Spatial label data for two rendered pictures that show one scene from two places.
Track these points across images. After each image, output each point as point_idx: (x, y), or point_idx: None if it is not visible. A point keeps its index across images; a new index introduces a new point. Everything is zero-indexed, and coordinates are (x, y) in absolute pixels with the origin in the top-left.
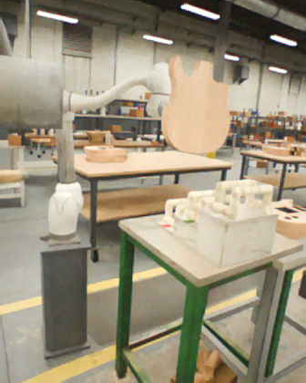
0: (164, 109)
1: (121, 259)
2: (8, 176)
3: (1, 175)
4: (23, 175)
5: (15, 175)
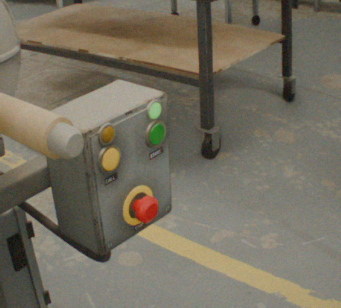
0: None
1: None
2: (19, 130)
3: (7, 120)
4: (52, 141)
5: (33, 134)
